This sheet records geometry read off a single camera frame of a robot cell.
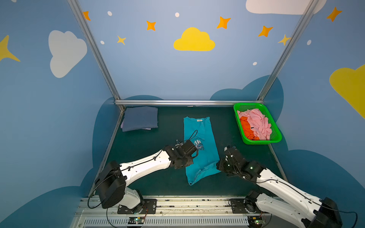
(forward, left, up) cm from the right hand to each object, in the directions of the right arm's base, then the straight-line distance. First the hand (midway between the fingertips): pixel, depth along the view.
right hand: (216, 162), depth 81 cm
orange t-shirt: (+30, -27, -7) cm, 41 cm away
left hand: (-2, +14, +1) cm, 14 cm away
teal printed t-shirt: (+30, +9, -11) cm, 33 cm away
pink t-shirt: (+34, -35, -4) cm, 49 cm away
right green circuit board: (-26, -19, -10) cm, 34 cm away
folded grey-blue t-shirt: (+36, +59, -6) cm, 69 cm away
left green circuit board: (-29, +42, -9) cm, 52 cm away
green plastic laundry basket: (+24, -44, -5) cm, 50 cm away
